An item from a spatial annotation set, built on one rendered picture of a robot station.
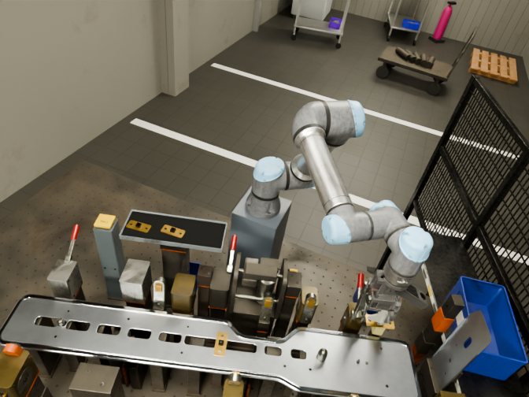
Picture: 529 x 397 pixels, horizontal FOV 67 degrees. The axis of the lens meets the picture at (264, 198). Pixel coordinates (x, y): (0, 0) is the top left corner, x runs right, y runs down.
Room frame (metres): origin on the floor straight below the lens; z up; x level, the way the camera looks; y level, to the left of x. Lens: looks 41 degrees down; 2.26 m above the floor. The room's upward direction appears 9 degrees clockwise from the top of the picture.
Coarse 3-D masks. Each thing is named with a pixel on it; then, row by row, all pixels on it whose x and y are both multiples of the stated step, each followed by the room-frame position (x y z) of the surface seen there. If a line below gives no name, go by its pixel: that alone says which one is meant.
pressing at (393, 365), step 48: (0, 336) 0.57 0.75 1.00; (48, 336) 0.59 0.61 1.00; (96, 336) 0.62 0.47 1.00; (192, 336) 0.67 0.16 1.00; (240, 336) 0.70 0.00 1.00; (288, 336) 0.73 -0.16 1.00; (336, 336) 0.76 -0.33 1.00; (288, 384) 0.57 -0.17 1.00; (336, 384) 0.59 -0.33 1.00; (384, 384) 0.62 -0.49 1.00
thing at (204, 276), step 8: (200, 272) 0.86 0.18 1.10; (208, 272) 0.87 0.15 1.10; (200, 280) 0.85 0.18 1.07; (208, 280) 0.85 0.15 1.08; (200, 288) 0.85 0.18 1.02; (208, 288) 0.85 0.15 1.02; (200, 296) 0.85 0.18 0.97; (208, 296) 0.85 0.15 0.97; (200, 304) 0.85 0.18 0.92; (208, 304) 0.85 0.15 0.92; (200, 312) 0.85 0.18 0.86; (208, 312) 0.86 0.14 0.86
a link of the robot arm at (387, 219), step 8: (384, 200) 0.82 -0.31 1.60; (376, 208) 0.79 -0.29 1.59; (384, 208) 0.79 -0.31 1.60; (392, 208) 0.79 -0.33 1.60; (376, 216) 0.75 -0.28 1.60; (384, 216) 0.75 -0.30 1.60; (392, 216) 0.76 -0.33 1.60; (400, 216) 0.76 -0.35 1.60; (376, 224) 0.72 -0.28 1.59; (384, 224) 0.73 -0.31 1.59; (392, 224) 0.73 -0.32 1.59; (400, 224) 0.73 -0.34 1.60; (408, 224) 0.74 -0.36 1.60; (376, 232) 0.71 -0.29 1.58; (384, 232) 0.72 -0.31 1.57; (392, 232) 0.71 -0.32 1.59; (384, 240) 0.72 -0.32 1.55
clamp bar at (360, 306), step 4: (364, 284) 0.84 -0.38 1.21; (368, 284) 0.84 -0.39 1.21; (364, 292) 0.83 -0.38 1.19; (360, 296) 0.84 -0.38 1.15; (364, 296) 0.83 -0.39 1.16; (360, 300) 0.82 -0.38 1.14; (364, 300) 0.83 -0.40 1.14; (360, 304) 0.82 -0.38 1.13; (364, 304) 0.83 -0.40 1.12; (356, 308) 0.82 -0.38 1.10; (360, 308) 0.82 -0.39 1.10; (364, 308) 0.82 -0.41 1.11; (356, 312) 0.81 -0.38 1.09; (364, 312) 0.81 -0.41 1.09; (356, 316) 0.81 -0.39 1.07; (364, 316) 0.81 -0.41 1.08
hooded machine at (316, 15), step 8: (296, 0) 7.51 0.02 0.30; (304, 0) 7.48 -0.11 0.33; (312, 0) 7.45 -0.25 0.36; (320, 0) 7.41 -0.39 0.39; (328, 0) 7.58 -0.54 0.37; (296, 8) 7.50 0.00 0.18; (304, 8) 7.47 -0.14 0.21; (312, 8) 7.44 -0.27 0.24; (320, 8) 7.41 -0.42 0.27; (328, 8) 7.78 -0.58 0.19; (304, 16) 7.46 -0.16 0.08; (312, 16) 7.43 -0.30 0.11; (320, 16) 7.40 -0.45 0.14
